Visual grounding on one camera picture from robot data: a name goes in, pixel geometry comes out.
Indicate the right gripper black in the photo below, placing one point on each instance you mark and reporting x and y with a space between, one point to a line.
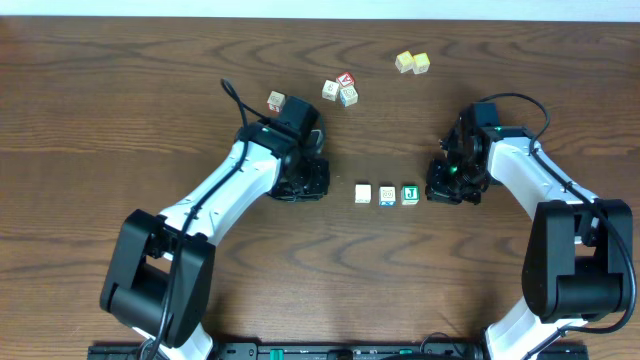
436 188

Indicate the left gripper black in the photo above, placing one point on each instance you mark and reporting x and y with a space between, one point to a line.
323 190

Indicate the green J block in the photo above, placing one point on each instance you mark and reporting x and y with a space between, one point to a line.
410 195

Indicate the plain white block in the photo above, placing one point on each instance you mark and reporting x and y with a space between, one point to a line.
363 193

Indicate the blue X block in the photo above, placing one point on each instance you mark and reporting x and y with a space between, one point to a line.
387 196

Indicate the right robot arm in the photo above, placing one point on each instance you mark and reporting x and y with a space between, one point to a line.
578 273

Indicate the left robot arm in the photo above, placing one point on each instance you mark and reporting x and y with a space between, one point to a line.
159 278

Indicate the white red block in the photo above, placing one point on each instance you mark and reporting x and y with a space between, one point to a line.
276 101

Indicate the white block in cluster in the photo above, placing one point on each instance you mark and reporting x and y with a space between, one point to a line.
330 90

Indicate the blue block in cluster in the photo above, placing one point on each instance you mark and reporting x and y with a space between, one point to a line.
348 95

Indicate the red A block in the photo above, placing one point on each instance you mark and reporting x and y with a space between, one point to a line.
345 80

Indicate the yellow block far right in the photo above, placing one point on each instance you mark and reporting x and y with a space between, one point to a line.
421 63

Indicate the yellow block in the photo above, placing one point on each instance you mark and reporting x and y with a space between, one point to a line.
404 61
421 63

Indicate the yellow block far left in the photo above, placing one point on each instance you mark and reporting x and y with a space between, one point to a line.
404 61

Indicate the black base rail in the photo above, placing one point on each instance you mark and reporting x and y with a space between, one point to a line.
242 351

